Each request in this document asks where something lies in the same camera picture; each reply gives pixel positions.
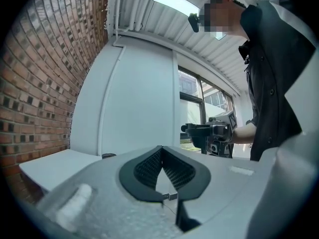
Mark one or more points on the white wall conduit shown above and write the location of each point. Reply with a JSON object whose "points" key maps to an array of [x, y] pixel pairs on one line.
{"points": [[109, 88]]}

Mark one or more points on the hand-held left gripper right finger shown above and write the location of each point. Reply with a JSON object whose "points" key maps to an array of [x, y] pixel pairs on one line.
{"points": [[199, 180]]}

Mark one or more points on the rectangular ceiling light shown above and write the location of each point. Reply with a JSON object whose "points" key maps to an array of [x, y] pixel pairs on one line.
{"points": [[175, 1]]}

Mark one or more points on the dark bottle lid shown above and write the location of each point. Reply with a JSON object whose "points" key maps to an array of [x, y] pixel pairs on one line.
{"points": [[109, 155]]}

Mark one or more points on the person's black jacket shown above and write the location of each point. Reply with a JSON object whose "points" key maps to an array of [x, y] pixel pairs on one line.
{"points": [[271, 83]]}

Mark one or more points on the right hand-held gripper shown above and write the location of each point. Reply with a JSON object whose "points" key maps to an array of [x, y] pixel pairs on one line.
{"points": [[220, 133]]}

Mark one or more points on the person's head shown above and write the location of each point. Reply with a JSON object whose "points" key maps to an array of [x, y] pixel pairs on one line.
{"points": [[224, 15]]}

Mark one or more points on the black head camera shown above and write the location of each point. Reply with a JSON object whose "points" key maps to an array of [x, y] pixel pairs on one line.
{"points": [[194, 21]]}

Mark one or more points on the white ceiling pipes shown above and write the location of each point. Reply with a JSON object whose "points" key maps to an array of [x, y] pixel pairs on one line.
{"points": [[127, 9]]}

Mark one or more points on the person's right forearm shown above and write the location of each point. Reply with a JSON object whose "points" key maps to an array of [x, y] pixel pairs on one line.
{"points": [[245, 133]]}

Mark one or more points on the dark framed window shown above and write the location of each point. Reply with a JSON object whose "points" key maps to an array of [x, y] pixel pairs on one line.
{"points": [[199, 103]]}

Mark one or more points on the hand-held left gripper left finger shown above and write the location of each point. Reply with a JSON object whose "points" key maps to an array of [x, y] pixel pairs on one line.
{"points": [[129, 180]]}

